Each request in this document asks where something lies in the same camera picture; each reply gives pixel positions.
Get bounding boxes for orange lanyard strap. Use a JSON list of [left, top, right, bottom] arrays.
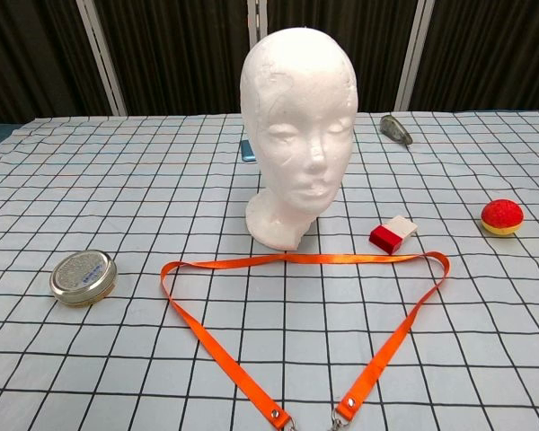
[[160, 251, 452, 431]]

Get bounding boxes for white foam mannequin head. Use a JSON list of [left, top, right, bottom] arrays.
[[240, 25, 359, 251]]

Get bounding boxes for red and white block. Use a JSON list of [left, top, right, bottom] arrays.
[[369, 215, 420, 256]]

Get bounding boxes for grey metal tool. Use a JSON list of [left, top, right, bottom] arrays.
[[379, 114, 414, 147]]

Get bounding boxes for black folding screen panel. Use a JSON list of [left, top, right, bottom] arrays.
[[78, 0, 264, 117], [394, 0, 539, 112], [0, 0, 127, 128], [249, 0, 435, 113]]

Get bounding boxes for round metal tin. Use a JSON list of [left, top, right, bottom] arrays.
[[49, 250, 118, 308]]

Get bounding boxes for checked white tablecloth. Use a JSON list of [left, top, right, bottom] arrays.
[[0, 110, 539, 431]]

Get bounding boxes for red and yellow ball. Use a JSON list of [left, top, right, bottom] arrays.
[[480, 198, 525, 237]]

